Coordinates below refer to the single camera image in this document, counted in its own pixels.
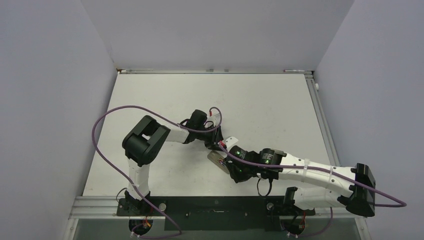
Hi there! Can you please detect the aluminium frame rail right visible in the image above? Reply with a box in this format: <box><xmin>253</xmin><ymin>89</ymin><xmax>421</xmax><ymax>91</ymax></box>
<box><xmin>304</xmin><ymin>71</ymin><xmax>341</xmax><ymax>166</ymax></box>

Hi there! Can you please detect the beige remote control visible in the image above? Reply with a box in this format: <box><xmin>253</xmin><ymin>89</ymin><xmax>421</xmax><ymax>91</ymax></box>
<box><xmin>207</xmin><ymin>150</ymin><xmax>230</xmax><ymax>175</ymax></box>

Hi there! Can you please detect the aluminium frame rail back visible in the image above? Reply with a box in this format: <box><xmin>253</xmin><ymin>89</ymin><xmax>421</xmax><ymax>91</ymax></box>
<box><xmin>117</xmin><ymin>68</ymin><xmax>314</xmax><ymax>75</ymax></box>

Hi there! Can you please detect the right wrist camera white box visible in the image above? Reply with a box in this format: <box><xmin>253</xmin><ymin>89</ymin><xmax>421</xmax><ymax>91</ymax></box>
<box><xmin>221</xmin><ymin>136</ymin><xmax>239</xmax><ymax>151</ymax></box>

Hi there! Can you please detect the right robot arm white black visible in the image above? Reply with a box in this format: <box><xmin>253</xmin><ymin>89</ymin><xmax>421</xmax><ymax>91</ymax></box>
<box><xmin>224</xmin><ymin>145</ymin><xmax>376</xmax><ymax>217</ymax></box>

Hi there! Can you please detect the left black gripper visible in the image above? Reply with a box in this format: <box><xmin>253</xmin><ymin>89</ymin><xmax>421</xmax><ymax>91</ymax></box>
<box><xmin>195</xmin><ymin>125</ymin><xmax>227</xmax><ymax>152</ymax></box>

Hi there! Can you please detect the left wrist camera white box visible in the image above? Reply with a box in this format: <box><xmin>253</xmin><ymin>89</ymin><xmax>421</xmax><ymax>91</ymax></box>
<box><xmin>208</xmin><ymin>112</ymin><xmax>222</xmax><ymax>126</ymax></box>

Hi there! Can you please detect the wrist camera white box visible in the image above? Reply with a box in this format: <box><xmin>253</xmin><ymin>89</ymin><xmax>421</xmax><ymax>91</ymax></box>
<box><xmin>221</xmin><ymin>136</ymin><xmax>239</xmax><ymax>151</ymax></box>
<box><xmin>208</xmin><ymin>112</ymin><xmax>222</xmax><ymax>126</ymax></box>

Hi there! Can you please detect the aluminium frame rail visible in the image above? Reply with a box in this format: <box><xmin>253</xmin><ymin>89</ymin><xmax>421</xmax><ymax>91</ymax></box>
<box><xmin>304</xmin><ymin>71</ymin><xmax>341</xmax><ymax>166</ymax></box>
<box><xmin>117</xmin><ymin>68</ymin><xmax>314</xmax><ymax>75</ymax></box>

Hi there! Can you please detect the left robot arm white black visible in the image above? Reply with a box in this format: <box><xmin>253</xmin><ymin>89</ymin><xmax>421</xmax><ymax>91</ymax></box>
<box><xmin>122</xmin><ymin>109</ymin><xmax>224</xmax><ymax>215</ymax></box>

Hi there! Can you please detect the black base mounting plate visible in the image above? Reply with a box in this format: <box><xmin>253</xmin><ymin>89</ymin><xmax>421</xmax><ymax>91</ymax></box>
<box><xmin>116</xmin><ymin>196</ymin><xmax>316</xmax><ymax>233</ymax></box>

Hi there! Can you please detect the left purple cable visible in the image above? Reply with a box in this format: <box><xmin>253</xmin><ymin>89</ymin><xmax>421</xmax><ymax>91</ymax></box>
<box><xmin>91</xmin><ymin>105</ymin><xmax>223</xmax><ymax>239</ymax></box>

